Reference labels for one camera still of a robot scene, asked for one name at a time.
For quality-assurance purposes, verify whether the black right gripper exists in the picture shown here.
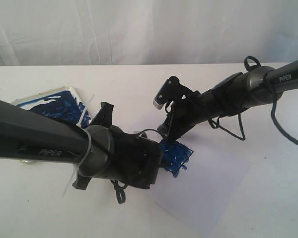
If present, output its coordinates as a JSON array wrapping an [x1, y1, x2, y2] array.
[[157, 91, 200, 144]]

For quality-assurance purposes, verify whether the white paper sheet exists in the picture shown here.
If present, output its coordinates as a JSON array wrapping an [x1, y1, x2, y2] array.
[[146, 133, 250, 237]]

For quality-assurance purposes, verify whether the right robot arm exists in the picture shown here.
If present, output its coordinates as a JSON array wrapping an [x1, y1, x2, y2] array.
[[153, 56, 298, 144]]

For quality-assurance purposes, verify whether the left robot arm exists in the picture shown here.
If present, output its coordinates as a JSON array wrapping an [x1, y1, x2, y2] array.
[[0, 100, 163, 190]]

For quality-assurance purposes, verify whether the white paint tray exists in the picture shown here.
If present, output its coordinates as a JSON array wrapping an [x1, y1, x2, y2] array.
[[9, 84, 93, 164]]

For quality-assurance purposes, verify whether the white backdrop curtain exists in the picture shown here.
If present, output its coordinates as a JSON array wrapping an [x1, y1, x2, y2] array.
[[0, 0, 298, 66]]

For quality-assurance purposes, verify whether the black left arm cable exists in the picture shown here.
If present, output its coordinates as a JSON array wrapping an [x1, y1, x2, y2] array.
[[110, 128, 164, 205]]

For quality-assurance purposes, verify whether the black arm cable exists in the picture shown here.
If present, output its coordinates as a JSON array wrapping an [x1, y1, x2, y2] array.
[[207, 56, 298, 149], [110, 128, 164, 205]]

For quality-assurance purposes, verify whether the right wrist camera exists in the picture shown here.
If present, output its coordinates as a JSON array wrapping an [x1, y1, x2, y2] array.
[[153, 76, 193, 110]]

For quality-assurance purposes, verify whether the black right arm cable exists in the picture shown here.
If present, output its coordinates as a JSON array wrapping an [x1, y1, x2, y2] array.
[[207, 56, 298, 149]]

